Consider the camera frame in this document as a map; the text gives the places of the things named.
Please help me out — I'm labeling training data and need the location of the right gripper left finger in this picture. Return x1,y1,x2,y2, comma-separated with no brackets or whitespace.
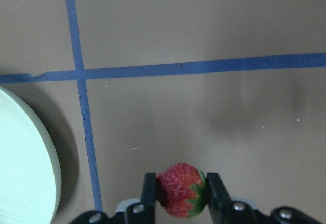
71,173,156,224

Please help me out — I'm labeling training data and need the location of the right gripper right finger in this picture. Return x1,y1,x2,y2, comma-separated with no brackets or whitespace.
206,173,320,223

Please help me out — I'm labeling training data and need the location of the red strawberry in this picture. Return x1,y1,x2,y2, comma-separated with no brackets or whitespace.
156,163,206,218

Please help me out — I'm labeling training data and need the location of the pale green plate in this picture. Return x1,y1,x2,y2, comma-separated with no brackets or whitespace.
1,88,61,223

